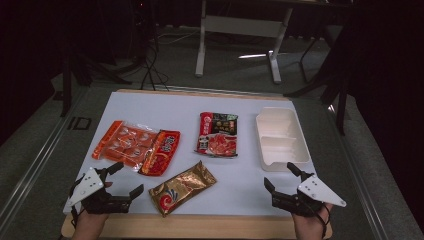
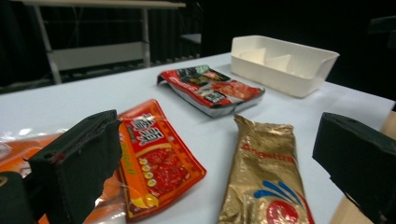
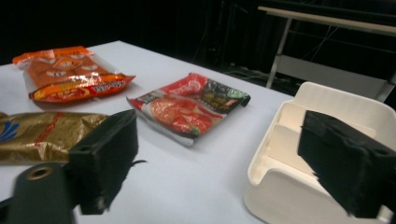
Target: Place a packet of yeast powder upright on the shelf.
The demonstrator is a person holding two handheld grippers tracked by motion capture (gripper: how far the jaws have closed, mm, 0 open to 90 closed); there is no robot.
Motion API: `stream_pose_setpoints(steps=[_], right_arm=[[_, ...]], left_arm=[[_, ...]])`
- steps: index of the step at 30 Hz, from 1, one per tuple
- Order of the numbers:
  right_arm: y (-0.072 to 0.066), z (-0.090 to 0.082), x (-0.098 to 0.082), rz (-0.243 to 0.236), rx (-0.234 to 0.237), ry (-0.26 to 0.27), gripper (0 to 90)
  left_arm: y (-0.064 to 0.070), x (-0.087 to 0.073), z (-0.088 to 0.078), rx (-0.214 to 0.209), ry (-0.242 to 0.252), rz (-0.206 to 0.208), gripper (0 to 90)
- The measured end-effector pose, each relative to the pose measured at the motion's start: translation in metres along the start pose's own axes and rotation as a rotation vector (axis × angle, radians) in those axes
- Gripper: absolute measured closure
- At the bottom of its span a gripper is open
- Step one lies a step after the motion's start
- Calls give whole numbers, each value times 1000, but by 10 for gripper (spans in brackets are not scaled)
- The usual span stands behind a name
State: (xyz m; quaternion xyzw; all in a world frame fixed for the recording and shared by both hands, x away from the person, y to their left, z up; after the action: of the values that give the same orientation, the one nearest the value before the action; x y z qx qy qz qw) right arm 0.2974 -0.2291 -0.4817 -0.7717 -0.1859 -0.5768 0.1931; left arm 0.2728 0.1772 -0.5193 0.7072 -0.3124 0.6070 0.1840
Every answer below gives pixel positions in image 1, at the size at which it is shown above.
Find red and black food packet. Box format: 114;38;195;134
194;111;240;159

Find gold foil packet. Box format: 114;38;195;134
147;160;218;218

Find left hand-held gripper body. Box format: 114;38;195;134
65;166;132;215

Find white divided plastic box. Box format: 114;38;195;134
255;106;313;173

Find hand-held gripper black cable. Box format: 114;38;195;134
69;174;85;229
312;202;332;240

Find orange clear snack packet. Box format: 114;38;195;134
91;119;182;178

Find white floor cable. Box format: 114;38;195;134
155;27;202;47

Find black floor cables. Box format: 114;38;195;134
139;41;170;92

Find white desk frame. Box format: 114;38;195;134
194;0;295;85

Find person's right hand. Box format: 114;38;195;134
291;203;334;240

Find metal floor rail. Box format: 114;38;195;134
327;103;392;240
0;85;88;229

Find black tripod stand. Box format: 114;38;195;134
59;49;133;118

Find black metal stand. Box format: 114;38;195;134
283;28;355;137

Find white table mat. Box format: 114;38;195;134
62;91;331;218

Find left hand-held gripper black cable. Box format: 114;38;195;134
69;174;85;229

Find right hand-held gripper black cable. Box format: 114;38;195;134
312;202;332;240

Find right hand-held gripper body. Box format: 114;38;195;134
271;172;348;218

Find person's left hand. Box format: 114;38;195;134
70;208;112;240

